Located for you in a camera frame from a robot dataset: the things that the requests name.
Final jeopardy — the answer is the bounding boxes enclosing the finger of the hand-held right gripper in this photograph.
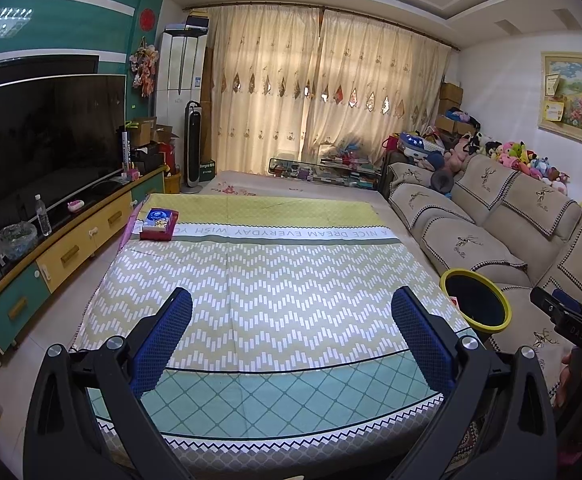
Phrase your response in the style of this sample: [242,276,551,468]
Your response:
[530,286,572,333]

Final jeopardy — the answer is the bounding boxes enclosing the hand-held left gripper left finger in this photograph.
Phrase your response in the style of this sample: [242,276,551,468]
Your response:
[23,286,194,480]

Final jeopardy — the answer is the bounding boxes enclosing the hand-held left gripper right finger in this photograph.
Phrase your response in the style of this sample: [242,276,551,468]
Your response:
[390,286,559,480]

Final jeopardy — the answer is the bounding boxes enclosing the black yellow-rimmed trash bin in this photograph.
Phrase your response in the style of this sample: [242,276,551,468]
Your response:
[438,268,513,341]

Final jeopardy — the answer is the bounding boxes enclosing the person's right hand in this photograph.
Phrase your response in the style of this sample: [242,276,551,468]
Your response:
[554,350,579,408]

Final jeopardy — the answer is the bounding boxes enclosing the blue tissue pack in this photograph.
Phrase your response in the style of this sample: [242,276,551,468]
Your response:
[143,208,177,228]

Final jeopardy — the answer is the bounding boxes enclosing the yellow green television stand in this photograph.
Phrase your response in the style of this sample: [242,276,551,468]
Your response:
[0,167,167,356]

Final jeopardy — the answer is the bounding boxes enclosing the pile of plush toys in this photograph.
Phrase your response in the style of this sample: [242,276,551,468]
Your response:
[444,132,572,196]

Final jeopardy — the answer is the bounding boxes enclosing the clear plastic water bottle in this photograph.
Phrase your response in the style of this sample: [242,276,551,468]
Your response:
[34,194,52,237]

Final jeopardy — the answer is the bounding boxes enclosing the glass ashtray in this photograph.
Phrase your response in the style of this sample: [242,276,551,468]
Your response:
[0,222,39,261]

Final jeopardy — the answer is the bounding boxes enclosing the floral floor mat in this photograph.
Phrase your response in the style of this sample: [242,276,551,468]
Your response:
[206,170,387,206]

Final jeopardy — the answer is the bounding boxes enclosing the red container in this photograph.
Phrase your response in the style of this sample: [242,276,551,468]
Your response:
[161,141,179,173]

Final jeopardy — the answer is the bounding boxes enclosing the pile of books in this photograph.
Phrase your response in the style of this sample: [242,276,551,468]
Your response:
[316,152,379,188]

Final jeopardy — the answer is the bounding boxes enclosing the tall black white box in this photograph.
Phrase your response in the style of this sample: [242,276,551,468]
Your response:
[120,130,132,178]

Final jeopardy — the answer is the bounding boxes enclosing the black tower fan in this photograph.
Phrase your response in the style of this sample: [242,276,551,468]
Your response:
[183,101,204,195]

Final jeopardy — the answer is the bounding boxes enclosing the blue star patterned bag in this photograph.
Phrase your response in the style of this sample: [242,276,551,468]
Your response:
[398,131,427,153]

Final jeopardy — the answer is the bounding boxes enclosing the open cardboard boxes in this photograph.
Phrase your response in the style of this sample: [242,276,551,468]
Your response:
[131,116,182,148]

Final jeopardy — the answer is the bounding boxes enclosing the low glass table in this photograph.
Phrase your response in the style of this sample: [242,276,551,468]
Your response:
[268,156,382,191]

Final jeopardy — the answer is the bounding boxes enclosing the large black television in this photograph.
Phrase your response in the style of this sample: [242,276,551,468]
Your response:
[0,74,128,251]

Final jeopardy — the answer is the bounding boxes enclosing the stacked cardboard boxes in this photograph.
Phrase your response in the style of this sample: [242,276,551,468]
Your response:
[433,81,464,133]

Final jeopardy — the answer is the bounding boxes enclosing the white standing air conditioner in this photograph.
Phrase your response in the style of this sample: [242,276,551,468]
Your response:
[153,30,209,181]

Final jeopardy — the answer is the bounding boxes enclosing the cream embroidered curtain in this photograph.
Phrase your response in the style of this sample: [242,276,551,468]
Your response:
[206,7,324,178]
[298,9,454,163]

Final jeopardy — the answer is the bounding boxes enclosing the hanging flower decoration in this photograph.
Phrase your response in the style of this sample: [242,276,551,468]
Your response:
[128,42,161,98]

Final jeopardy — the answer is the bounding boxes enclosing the black monitor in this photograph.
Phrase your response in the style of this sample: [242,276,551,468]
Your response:
[0,54,100,88]

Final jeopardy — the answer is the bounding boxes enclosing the flat dark box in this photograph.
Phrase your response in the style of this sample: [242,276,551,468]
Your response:
[163,15,211,37]

